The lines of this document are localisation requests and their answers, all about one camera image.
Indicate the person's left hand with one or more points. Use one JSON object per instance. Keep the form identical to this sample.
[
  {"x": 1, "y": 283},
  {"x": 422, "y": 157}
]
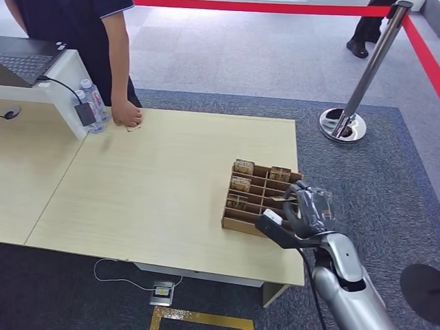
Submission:
[{"x": 126, "y": 115}]

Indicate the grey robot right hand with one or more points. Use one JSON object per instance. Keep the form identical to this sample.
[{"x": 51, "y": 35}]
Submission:
[{"x": 311, "y": 212}]

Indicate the person's left forearm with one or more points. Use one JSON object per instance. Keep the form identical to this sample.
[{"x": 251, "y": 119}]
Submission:
[{"x": 120, "y": 77}]

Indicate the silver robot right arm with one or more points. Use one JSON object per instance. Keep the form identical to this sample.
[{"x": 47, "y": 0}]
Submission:
[{"x": 350, "y": 282}]

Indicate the wooden slotted card holder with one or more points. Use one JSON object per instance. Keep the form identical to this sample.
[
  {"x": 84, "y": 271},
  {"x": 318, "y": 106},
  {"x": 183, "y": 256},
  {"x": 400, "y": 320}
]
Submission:
[{"x": 244, "y": 218}]

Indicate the person standing behind barrier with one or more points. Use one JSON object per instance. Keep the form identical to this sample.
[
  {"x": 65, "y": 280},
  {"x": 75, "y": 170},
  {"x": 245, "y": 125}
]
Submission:
[{"x": 364, "y": 32}]

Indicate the clear plastic water bottle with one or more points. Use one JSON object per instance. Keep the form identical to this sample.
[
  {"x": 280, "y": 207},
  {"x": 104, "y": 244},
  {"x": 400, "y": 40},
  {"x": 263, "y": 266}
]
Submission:
[
  {"x": 96, "y": 100},
  {"x": 94, "y": 124}
]

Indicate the black power adapter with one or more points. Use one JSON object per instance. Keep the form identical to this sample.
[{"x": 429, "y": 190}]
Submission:
[{"x": 84, "y": 115}]

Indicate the white desk riser shelf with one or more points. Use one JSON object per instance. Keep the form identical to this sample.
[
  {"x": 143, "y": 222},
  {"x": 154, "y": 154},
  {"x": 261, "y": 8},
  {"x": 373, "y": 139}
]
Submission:
[{"x": 65, "y": 73}]

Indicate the dark grey laptop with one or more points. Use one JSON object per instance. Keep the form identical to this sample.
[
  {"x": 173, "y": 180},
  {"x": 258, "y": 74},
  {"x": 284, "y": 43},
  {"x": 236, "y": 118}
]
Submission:
[{"x": 24, "y": 57}]

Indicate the black round desk grommet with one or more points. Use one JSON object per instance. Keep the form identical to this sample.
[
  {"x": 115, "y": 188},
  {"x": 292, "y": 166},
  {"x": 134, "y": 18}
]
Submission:
[{"x": 10, "y": 112}]

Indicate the metal floor socket box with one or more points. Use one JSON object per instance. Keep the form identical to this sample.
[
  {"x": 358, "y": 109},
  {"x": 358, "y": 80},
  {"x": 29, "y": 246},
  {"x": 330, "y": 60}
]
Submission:
[{"x": 161, "y": 293}]

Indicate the long red barrier belt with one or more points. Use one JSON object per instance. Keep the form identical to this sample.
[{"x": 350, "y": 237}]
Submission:
[{"x": 261, "y": 7}]

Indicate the short red barrier belt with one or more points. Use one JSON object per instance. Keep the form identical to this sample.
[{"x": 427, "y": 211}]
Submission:
[{"x": 423, "y": 52}]

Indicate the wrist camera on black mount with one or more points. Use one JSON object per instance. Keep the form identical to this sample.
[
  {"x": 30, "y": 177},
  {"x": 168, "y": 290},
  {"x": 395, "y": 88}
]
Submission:
[{"x": 275, "y": 227}]

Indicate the white desk frame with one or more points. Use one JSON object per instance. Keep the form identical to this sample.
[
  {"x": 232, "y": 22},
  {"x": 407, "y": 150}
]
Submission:
[{"x": 206, "y": 276}]

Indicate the chrome stanchion post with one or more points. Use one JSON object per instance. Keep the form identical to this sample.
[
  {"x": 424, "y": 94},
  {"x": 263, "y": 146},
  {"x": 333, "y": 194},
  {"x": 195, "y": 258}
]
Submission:
[{"x": 374, "y": 59}]

